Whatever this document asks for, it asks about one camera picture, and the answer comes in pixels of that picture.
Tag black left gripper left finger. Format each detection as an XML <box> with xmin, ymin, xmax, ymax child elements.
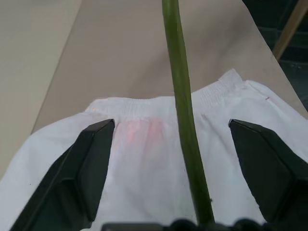
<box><xmin>10</xmin><ymin>118</ymin><xmax>116</xmax><ymax>231</ymax></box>

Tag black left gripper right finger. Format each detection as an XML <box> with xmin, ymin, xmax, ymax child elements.
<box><xmin>229</xmin><ymin>118</ymin><xmax>308</xmax><ymax>225</ymax></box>

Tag white shorts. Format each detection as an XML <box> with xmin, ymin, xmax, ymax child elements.
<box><xmin>0</xmin><ymin>68</ymin><xmax>308</xmax><ymax>231</ymax></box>

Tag wooden leg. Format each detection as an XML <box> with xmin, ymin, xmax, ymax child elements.
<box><xmin>273</xmin><ymin>0</ymin><xmax>308</xmax><ymax>61</ymax></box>

